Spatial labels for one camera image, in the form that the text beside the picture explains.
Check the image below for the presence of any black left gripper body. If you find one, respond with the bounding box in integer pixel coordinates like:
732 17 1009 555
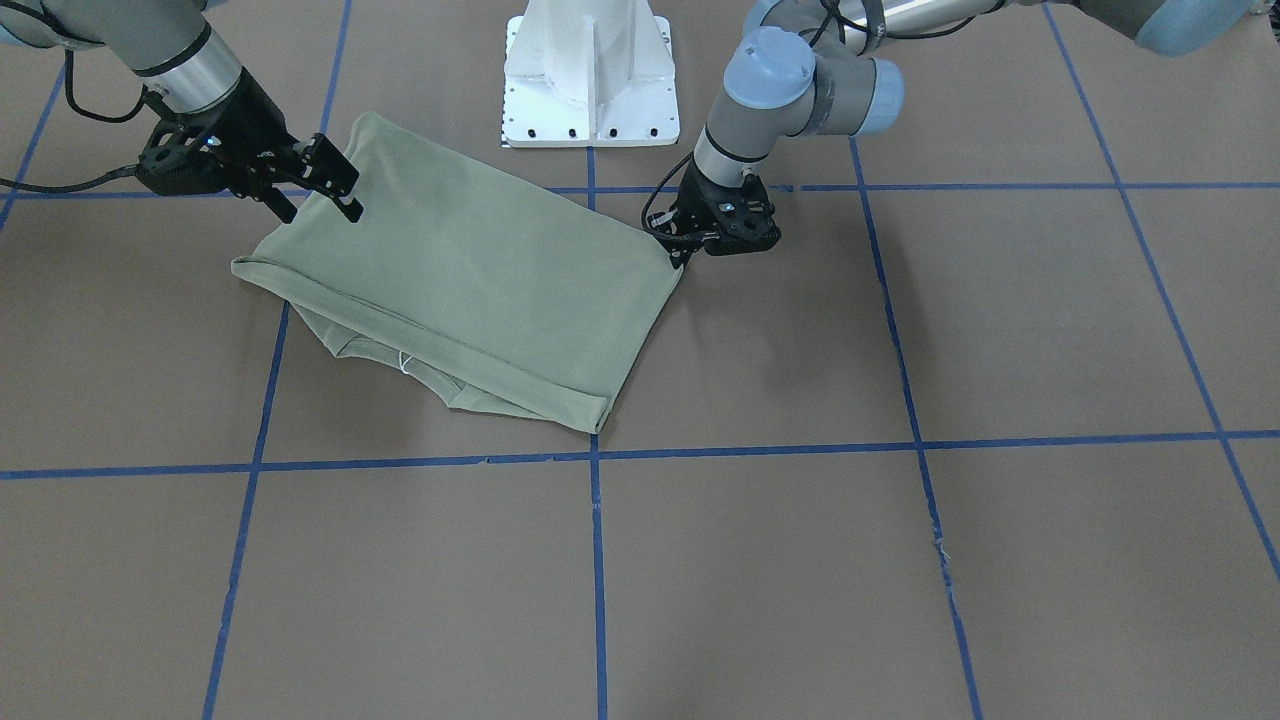
650 160 782 258

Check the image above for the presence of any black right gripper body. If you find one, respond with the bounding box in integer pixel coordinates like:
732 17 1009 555
136 69 305 201

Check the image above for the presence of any olive green long-sleeve shirt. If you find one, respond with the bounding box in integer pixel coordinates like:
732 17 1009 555
232 111 682 433

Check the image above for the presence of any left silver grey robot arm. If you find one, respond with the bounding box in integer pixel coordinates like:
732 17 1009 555
783 1 1277 295

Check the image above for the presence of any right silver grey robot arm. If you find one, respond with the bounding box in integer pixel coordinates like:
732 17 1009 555
3 1 364 223

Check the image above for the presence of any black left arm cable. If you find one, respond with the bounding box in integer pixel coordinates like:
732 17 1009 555
640 150 701 246

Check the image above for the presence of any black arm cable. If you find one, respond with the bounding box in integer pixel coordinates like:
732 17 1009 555
640 150 701 246
0 60 151 193

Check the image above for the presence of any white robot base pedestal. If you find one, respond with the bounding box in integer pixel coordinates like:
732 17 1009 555
500 1 681 149

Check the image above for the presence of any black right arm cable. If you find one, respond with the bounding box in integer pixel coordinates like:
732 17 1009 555
0 60 151 193

